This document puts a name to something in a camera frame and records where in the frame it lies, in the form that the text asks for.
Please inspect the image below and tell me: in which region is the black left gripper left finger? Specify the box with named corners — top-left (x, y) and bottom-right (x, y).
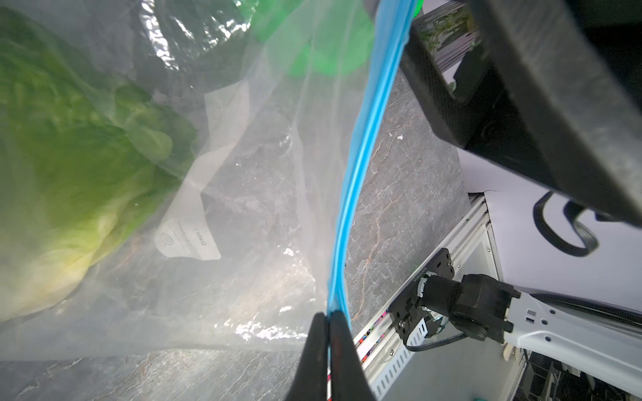
top-left (285, 312), bottom-right (329, 401)

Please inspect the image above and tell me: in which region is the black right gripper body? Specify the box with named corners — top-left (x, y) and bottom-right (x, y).
top-left (401, 1), bottom-right (641, 227)

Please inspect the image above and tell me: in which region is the green plastic basket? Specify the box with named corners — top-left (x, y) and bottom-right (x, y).
top-left (237, 1), bottom-right (423, 80)

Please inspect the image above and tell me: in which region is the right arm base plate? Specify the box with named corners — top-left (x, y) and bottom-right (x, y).
top-left (386, 248), bottom-right (454, 347)

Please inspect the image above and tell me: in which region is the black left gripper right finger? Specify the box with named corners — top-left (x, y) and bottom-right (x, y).
top-left (329, 311), bottom-right (376, 401)

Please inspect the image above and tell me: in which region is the chinese cabbage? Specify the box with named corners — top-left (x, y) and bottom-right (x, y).
top-left (1, 8), bottom-right (197, 321)

